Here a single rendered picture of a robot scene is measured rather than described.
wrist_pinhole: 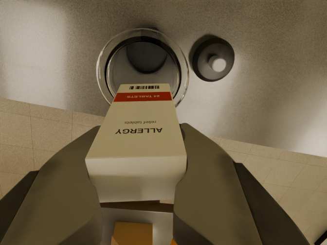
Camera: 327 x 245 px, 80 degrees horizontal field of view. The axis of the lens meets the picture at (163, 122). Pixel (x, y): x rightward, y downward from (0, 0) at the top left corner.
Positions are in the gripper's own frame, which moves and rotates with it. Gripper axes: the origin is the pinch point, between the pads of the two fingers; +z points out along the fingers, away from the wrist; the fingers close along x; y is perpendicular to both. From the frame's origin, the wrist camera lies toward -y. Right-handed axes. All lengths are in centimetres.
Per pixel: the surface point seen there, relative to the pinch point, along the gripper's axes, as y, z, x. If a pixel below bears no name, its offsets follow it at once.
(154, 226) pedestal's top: 61, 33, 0
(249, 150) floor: 102, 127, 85
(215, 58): 1.3, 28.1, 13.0
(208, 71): 4.5, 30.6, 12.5
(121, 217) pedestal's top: 55, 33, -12
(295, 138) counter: 25, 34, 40
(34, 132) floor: 75, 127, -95
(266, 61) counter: 3.3, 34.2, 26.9
